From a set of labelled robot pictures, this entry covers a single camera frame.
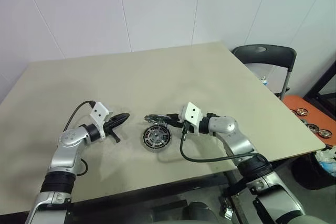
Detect white crumpled waste paper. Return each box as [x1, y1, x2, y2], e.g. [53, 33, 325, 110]
[313, 146, 336, 177]

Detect silver metal bracket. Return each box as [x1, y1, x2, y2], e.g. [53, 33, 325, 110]
[222, 197, 235, 221]

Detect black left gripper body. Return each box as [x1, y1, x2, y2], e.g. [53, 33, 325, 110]
[103, 117, 118, 133]

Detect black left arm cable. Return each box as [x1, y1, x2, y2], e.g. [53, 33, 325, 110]
[64, 100, 96, 176]

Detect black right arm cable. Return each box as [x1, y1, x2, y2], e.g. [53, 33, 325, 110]
[180, 120, 272, 172]

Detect black waste bin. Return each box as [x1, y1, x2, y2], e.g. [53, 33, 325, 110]
[291, 145, 336, 190]

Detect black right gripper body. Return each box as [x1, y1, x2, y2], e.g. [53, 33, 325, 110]
[176, 113, 191, 131]

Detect grey round motor cover plate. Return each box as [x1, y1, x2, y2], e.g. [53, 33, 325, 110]
[143, 113, 169, 125]

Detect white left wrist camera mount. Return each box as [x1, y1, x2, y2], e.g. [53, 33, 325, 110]
[90, 102, 114, 140]

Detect black cabinet frame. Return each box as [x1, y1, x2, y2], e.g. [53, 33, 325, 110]
[303, 58, 336, 120]

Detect grey stator housing copper coils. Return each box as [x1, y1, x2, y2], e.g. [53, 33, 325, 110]
[141, 125, 173, 153]

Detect black folding chair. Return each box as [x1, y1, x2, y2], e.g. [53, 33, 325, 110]
[230, 44, 298, 101]

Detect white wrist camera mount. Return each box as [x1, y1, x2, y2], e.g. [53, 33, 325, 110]
[179, 102, 204, 134]
[90, 102, 114, 140]

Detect orange tray with parts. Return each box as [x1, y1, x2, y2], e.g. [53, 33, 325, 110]
[282, 94, 336, 147]

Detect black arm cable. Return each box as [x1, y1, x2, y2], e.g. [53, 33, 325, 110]
[64, 100, 96, 176]
[180, 120, 272, 172]

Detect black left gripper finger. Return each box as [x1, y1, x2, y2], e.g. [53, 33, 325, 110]
[110, 126, 122, 144]
[112, 113, 130, 125]

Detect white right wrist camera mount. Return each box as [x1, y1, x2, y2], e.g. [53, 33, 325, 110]
[179, 102, 204, 134]

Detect black silver spoked rotor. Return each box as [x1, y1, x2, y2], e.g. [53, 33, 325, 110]
[143, 126, 171, 149]

